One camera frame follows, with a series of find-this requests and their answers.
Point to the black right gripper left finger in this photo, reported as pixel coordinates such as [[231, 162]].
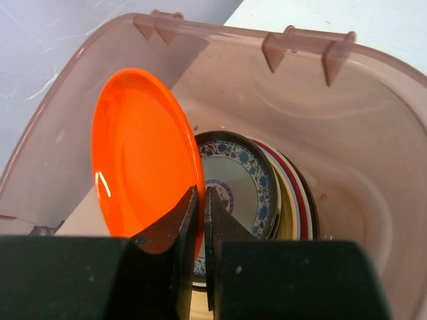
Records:
[[147, 276]]

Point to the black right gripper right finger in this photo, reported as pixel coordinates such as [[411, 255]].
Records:
[[248, 278]]

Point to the beige peach plate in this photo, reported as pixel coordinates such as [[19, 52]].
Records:
[[287, 224]]

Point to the red teal floral plate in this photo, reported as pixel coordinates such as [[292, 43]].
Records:
[[264, 147]]

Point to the blue white patterned plate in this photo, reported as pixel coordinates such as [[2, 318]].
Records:
[[243, 178]]

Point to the orange plastic plate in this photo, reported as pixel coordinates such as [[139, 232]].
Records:
[[143, 152]]

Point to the pink translucent plastic bin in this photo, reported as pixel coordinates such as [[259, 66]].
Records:
[[352, 119]]

